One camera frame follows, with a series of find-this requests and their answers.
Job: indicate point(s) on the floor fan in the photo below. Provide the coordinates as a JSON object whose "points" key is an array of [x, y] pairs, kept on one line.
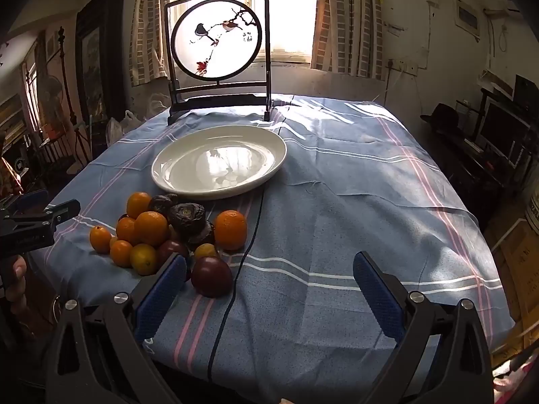
{"points": [[49, 92]]}

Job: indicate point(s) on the blue striped tablecloth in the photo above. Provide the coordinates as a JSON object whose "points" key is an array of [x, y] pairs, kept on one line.
{"points": [[337, 219]]}

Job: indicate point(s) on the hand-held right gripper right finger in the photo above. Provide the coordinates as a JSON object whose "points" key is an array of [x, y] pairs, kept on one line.
{"points": [[374, 294]]}

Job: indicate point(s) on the white wall box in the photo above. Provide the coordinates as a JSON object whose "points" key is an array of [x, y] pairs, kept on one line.
{"points": [[467, 19]]}

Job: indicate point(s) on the dark red plum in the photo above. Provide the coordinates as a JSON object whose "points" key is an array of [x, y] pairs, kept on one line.
{"points": [[211, 275], [170, 249]]}

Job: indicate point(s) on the white plastic bag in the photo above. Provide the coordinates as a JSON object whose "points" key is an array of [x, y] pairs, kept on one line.
{"points": [[126, 125], [159, 104]]}

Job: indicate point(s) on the bright window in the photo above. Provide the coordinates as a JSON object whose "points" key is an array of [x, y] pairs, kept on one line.
{"points": [[286, 8]]}

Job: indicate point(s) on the yellow-orange mandarin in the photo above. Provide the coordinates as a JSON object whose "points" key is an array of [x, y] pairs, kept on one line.
{"points": [[144, 259]]}

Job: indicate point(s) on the large dark water chestnut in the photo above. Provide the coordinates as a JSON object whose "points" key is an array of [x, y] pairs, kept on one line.
{"points": [[187, 216]]}

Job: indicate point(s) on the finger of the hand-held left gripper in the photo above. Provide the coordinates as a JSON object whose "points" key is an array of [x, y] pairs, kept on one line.
{"points": [[59, 210], [31, 198]]}

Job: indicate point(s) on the black hat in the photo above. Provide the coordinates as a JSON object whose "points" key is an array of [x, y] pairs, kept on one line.
{"points": [[444, 115]]}

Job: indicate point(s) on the white oval plate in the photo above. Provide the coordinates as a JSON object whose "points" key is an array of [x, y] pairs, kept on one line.
{"points": [[219, 164]]}

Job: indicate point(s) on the large orange mandarin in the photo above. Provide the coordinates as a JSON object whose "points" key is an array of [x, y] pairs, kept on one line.
{"points": [[151, 228], [230, 229]]}

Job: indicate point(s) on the cardboard box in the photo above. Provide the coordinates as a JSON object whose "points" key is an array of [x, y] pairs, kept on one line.
{"points": [[520, 261]]}

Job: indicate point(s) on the brick pattern curtain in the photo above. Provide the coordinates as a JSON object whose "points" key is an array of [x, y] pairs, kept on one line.
{"points": [[147, 29], [345, 21]]}

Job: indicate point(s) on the dark framed painting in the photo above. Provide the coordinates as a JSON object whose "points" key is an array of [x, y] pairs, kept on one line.
{"points": [[99, 59]]}

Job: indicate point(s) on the black metal floor stand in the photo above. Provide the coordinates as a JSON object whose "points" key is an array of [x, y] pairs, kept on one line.
{"points": [[67, 92]]}

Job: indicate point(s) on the white wall socket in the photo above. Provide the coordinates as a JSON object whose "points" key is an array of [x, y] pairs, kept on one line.
{"points": [[404, 66]]}

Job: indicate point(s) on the round bird painting table screen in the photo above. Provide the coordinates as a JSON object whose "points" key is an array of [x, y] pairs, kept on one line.
{"points": [[219, 100]]}

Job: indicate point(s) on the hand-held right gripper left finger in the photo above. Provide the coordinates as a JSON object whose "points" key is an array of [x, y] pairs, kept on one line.
{"points": [[162, 298]]}

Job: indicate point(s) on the person's left hand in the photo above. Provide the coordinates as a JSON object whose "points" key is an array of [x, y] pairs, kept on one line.
{"points": [[20, 277]]}

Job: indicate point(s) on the small yellow kumquat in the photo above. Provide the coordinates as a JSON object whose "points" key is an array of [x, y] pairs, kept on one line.
{"points": [[205, 251]]}

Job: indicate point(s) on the computer monitor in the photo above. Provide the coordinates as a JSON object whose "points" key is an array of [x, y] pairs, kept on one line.
{"points": [[503, 130]]}

